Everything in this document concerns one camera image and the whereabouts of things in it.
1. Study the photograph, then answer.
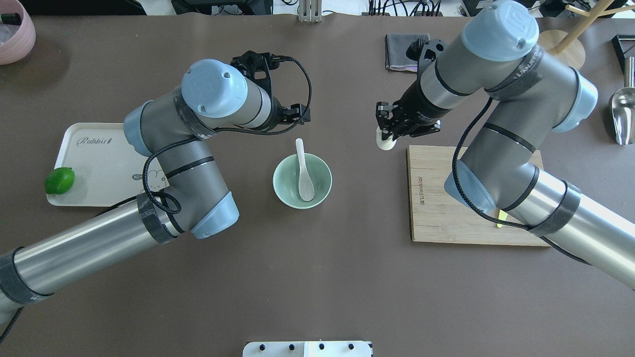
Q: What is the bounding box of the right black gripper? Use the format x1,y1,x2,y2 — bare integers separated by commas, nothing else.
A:
375,84,441,144

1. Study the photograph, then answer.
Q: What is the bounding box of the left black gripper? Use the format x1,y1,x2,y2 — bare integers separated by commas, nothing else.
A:
270,99,311,132

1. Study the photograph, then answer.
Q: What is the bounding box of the white ceramic spoon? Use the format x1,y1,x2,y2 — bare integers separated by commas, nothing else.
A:
295,138,315,202

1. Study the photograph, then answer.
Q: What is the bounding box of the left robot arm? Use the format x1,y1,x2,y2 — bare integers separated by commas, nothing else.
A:
1,51,310,340

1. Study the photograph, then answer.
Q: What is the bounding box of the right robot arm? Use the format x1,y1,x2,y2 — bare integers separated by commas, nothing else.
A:
375,0,635,289

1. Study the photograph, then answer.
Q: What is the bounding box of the pale green bowl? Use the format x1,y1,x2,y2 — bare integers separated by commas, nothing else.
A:
272,153,333,209

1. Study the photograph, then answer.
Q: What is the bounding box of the pink bowl with cubes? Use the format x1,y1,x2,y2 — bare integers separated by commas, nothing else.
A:
0,0,36,65

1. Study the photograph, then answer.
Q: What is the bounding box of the grey folded cloth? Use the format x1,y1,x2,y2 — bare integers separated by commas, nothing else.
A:
384,33,430,73

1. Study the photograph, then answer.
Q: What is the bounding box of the bamboo cutting board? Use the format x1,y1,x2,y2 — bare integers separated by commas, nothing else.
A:
406,145,549,248

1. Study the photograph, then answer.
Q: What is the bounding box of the yellow plastic knife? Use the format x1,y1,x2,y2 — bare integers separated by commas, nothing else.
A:
496,209,508,229

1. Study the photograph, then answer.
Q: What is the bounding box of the wooden mug tree stand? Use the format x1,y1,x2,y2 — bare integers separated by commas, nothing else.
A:
538,0,635,69

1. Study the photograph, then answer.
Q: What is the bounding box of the white rectangular tray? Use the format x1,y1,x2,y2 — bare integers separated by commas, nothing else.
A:
46,122,147,206

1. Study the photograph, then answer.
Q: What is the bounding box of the silver metal scoop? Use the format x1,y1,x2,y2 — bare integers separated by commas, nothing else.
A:
610,57,635,145

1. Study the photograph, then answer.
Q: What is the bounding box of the green lime toy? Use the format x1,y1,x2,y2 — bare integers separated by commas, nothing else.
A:
45,167,75,195

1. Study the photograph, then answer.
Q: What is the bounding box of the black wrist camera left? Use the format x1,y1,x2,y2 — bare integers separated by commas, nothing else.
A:
230,51,289,97

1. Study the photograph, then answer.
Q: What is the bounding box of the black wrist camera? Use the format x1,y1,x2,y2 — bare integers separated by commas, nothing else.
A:
230,51,289,97
406,38,447,79

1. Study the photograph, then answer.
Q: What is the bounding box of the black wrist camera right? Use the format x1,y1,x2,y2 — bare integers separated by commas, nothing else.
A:
406,38,447,79

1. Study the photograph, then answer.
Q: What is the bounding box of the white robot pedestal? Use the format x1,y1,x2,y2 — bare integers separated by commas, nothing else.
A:
242,340,374,357

